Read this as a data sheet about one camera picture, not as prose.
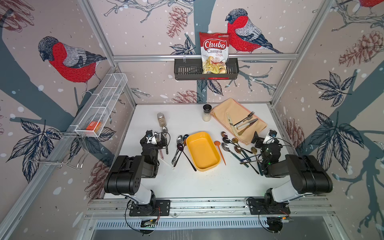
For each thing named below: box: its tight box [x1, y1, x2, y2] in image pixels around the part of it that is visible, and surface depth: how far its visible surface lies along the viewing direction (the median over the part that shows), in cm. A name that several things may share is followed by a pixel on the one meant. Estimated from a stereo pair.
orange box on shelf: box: [86, 121, 101, 134], surface depth 68 cm
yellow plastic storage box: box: [186, 131, 221, 172], surface depth 95 cm
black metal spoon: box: [222, 137, 253, 154], surface depth 100 cm
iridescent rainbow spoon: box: [221, 131, 241, 146], surface depth 103 cm
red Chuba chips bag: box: [199, 32, 231, 75], surface depth 85 cm
